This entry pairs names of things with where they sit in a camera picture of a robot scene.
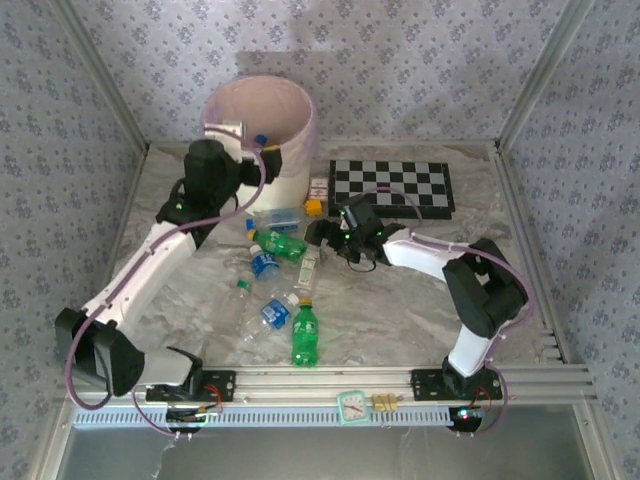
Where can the blue label bottle white cap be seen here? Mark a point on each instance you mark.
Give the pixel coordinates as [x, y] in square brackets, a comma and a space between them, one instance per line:
[263, 266]
[275, 315]

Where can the green bottle with yellow cap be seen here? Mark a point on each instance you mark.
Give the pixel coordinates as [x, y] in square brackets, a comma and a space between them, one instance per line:
[282, 246]
[305, 335]

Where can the clear bottle with green cap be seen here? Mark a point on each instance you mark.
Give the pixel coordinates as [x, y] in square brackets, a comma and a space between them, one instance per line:
[234, 307]

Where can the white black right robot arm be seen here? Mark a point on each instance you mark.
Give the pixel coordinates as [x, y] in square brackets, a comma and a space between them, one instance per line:
[420, 255]

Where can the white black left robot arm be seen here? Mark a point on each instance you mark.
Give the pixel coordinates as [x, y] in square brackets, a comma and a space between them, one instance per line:
[145, 270]

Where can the white round bin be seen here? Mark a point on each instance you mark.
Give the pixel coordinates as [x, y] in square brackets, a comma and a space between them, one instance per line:
[280, 192]

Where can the pink plastic bin liner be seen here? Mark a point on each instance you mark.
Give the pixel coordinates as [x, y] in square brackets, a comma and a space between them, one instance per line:
[270, 107]

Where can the small yellow cube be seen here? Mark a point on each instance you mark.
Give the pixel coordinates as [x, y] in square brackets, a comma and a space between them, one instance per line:
[313, 208]

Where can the clear flat plastic bottle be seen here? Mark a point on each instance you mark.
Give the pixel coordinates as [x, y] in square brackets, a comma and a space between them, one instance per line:
[282, 220]

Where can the red white card box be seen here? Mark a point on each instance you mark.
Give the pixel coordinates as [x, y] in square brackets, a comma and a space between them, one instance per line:
[318, 189]

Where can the black white chessboard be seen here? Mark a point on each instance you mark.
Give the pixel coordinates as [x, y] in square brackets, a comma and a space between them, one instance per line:
[400, 180]

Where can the small blue bottle cap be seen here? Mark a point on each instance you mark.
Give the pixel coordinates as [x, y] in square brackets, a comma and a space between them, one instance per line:
[250, 225]

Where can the small teal clock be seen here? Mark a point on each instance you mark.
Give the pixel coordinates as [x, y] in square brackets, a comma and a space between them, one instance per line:
[352, 407]

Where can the small wooden block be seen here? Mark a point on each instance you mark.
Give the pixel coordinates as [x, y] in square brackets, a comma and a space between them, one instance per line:
[384, 402]

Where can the grey metal panel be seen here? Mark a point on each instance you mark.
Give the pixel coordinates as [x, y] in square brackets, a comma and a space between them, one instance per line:
[320, 455]

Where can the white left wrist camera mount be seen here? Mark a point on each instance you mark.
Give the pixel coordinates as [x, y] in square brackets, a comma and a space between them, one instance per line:
[227, 134]

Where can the aluminium side rail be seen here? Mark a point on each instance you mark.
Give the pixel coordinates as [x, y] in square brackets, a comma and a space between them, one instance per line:
[131, 197]
[522, 225]

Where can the aluminium frame post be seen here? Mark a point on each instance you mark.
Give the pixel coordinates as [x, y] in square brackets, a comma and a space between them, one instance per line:
[105, 75]
[538, 75]

